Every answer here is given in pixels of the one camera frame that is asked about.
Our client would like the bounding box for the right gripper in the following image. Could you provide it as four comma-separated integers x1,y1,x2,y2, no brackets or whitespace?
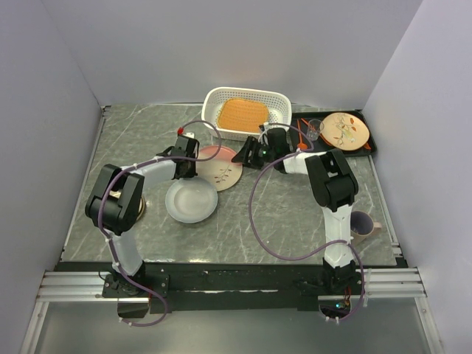
231,136,276,170

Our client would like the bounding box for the orange plastic spoon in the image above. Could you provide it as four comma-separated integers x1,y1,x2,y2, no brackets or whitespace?
297,119,308,150

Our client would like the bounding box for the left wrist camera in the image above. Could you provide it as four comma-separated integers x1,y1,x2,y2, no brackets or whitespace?
178,127,195,139

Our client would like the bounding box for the cream plate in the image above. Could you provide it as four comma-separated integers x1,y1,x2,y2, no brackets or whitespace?
196,146,243,192

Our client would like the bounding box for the pink purple mug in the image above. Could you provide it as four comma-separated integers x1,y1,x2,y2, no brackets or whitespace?
350,211,382,245

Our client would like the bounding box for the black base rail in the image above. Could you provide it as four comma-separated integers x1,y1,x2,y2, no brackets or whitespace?
101,260,409,318

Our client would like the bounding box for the small beige saucer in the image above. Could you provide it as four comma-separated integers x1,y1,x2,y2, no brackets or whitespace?
136,196,146,221

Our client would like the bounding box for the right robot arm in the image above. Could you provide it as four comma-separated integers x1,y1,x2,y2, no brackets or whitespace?
232,128,361,294

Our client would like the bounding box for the clear glass cup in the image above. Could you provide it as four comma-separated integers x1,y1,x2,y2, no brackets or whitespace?
305,119,325,142

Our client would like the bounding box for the floral peach plate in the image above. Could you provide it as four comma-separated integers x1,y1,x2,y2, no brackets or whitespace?
321,112,370,151

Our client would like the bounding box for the orange woven tray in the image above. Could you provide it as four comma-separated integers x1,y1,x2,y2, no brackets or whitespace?
217,98,269,133

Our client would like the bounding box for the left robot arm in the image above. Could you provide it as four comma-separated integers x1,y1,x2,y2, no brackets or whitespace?
85,134,200,296

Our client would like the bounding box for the white scalloped bowl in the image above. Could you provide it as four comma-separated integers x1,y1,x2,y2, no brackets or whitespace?
165,178,218,223

